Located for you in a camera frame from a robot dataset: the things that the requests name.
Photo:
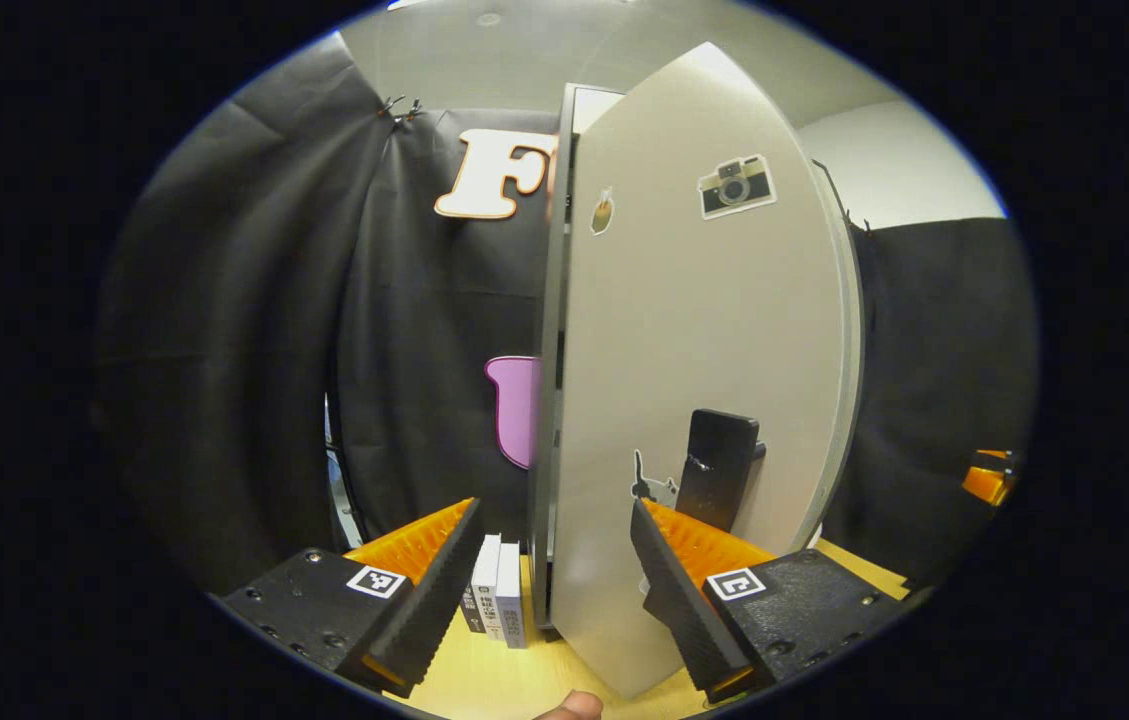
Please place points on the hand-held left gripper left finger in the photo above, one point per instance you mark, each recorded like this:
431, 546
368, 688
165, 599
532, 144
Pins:
434, 590

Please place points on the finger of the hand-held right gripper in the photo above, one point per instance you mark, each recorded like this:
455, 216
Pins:
984, 483

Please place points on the black backdrop cloth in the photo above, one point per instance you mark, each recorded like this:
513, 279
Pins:
224, 300
934, 350

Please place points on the white box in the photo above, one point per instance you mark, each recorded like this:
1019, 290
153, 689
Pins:
510, 600
484, 585

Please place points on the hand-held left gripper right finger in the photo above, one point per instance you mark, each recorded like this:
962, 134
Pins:
684, 600

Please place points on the metal cloth clip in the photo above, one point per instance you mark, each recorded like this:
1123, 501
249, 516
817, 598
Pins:
401, 108

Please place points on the white cabinet door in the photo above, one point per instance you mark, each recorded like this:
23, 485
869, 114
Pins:
704, 320

